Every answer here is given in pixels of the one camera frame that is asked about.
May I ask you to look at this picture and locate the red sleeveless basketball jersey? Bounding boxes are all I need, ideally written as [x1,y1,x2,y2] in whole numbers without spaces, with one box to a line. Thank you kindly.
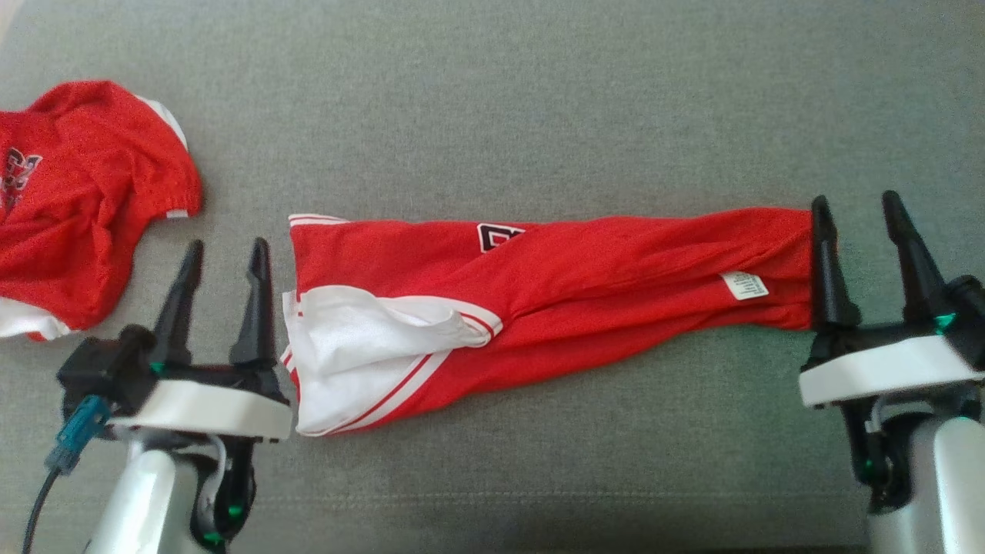
[0,80,203,342]

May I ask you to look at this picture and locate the blue cable connector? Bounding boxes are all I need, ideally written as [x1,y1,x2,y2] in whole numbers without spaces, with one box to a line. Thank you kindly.
[45,395,111,474]

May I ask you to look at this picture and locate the red basketball shorts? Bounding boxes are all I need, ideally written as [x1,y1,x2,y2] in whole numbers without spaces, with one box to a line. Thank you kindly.
[281,206,816,438]

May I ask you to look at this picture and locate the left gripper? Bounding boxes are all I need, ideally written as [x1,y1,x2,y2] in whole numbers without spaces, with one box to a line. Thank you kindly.
[108,237,293,442]

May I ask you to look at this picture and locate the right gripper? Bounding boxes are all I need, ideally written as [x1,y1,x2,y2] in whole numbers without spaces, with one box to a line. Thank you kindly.
[799,190,985,409]

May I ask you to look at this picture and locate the thin black cable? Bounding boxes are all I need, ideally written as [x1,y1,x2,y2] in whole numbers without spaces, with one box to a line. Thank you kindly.
[22,468,62,554]

